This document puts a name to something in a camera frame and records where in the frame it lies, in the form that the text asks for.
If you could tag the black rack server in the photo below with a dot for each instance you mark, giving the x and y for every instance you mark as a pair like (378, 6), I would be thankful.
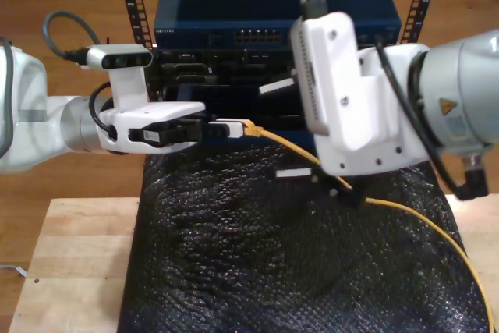
(218, 68)

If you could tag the black bubble mat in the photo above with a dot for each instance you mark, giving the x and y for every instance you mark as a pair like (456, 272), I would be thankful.
(253, 251)

